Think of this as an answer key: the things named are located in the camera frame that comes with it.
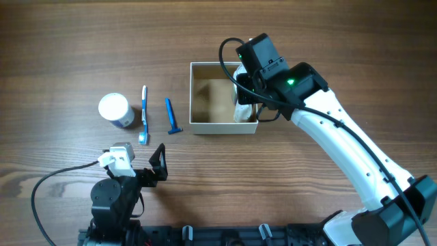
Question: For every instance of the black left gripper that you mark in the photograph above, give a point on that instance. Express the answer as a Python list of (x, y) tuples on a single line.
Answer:
[(147, 175)]

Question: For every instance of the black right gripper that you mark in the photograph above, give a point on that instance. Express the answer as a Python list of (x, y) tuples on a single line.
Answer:
[(244, 90)]

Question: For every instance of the white lotion tube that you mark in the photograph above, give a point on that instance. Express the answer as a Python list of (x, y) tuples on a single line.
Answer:
[(242, 113)]

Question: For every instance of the white cotton swab tub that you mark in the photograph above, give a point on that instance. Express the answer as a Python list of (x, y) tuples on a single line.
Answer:
[(115, 108)]

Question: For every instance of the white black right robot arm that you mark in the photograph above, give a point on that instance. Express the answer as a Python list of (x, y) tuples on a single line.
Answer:
[(395, 203)]

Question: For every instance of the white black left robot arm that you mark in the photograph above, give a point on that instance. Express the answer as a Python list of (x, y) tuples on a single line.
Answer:
[(114, 198)]

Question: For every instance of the blue white toothbrush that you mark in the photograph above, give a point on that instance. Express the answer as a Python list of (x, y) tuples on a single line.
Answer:
[(144, 136)]

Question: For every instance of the blue disposable razor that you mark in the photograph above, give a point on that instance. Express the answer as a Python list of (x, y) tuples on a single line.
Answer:
[(173, 123)]

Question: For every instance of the beige open cardboard box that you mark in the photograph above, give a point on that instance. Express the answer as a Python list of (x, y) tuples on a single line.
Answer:
[(211, 104)]

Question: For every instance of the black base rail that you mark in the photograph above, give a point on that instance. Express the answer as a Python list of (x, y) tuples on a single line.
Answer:
[(205, 235)]

